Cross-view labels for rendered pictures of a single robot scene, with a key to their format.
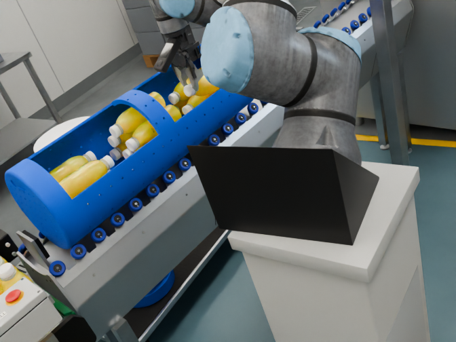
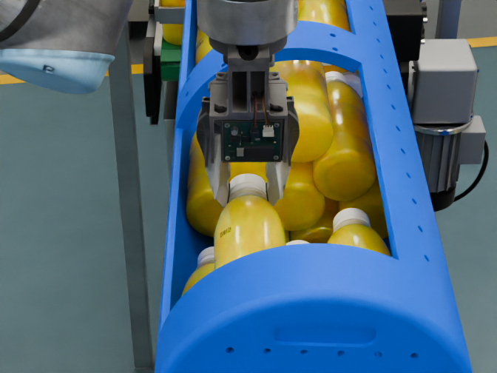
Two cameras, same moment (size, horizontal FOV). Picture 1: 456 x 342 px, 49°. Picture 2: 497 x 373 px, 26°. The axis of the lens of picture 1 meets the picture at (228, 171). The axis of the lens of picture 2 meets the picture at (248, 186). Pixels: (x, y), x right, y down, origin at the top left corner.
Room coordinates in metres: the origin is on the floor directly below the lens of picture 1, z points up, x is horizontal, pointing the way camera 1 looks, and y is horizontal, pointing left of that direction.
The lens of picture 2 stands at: (2.14, -0.68, 1.81)
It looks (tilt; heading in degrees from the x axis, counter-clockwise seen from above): 36 degrees down; 127
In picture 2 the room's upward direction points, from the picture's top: straight up
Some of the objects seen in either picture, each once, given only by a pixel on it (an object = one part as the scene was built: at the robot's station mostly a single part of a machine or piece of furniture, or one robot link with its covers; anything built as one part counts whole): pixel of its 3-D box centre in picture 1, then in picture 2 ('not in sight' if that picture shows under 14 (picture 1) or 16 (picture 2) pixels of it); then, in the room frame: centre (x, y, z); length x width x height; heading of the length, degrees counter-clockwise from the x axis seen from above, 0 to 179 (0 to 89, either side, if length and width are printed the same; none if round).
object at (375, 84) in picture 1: (378, 103); not in sight; (2.53, -0.96, 0.31); 0.06 x 0.06 x 0.63; 38
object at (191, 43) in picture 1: (182, 46); (248, 89); (1.63, 0.00, 1.30); 0.09 x 0.08 x 0.12; 128
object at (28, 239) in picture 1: (36, 250); not in sight; (1.24, 0.61, 0.99); 0.10 x 0.02 x 0.12; 38
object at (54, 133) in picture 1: (66, 135); not in sight; (1.89, 0.56, 1.03); 0.28 x 0.28 x 0.01
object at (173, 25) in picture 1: (171, 23); (251, 4); (1.62, 0.01, 1.38); 0.10 x 0.09 x 0.05; 38
